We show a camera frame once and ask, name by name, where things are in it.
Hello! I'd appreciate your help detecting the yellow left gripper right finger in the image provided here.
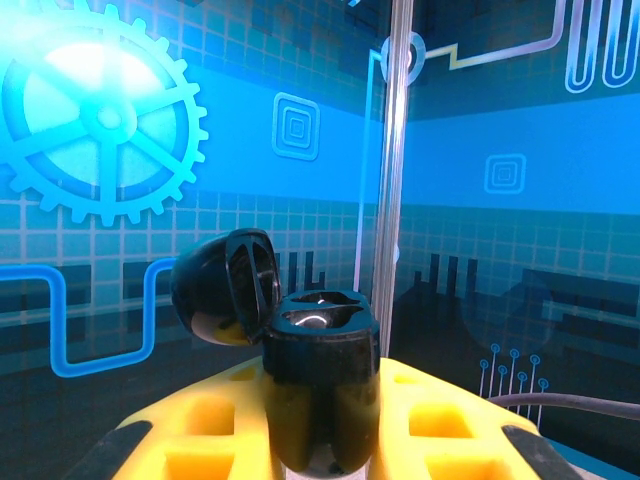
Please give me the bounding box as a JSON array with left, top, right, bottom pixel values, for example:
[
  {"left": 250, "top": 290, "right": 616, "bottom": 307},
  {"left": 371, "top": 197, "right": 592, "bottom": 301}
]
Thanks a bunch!
[{"left": 368, "top": 355, "right": 569, "bottom": 480}]

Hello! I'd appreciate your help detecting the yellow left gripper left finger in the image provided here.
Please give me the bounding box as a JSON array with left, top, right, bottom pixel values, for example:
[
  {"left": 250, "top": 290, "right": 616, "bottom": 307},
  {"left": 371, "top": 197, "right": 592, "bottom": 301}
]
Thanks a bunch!
[{"left": 64, "top": 355, "right": 275, "bottom": 480}]

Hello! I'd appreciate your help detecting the black earbud charging case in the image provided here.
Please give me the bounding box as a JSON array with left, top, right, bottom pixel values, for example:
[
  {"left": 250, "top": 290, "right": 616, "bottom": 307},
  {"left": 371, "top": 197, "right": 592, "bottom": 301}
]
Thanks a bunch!
[{"left": 169, "top": 227, "right": 382, "bottom": 476}]

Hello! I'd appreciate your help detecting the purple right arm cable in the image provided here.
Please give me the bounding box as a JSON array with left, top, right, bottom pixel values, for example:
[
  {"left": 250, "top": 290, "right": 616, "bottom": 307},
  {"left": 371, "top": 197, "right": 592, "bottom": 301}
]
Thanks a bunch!
[{"left": 485, "top": 391, "right": 640, "bottom": 422}]

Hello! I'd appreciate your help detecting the aluminium frame post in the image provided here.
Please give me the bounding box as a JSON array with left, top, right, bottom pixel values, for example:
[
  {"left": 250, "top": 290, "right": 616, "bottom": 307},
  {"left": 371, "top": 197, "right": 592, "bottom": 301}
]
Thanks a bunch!
[{"left": 372, "top": 0, "right": 417, "bottom": 324}]

